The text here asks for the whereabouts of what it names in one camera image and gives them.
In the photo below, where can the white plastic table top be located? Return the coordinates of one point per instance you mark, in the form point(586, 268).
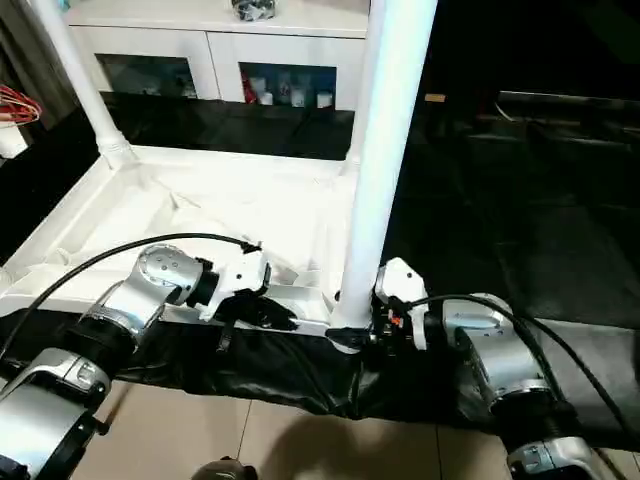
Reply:
point(200, 195)

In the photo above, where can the white plastic table leg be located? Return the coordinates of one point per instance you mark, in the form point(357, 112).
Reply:
point(395, 130)
point(353, 155)
point(85, 90)

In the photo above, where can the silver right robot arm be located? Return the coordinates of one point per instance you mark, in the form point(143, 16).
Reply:
point(495, 355)

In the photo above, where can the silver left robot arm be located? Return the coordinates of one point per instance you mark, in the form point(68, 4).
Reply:
point(150, 280)

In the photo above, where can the black work mat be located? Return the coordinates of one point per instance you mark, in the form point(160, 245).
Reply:
point(520, 230)

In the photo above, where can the small tan block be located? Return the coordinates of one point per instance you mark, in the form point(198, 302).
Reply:
point(435, 98)

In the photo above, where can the white glass-door cabinet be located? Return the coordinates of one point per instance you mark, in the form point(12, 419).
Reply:
point(210, 45)

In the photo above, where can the gray metal parts pile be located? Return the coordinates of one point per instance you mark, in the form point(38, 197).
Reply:
point(254, 9)

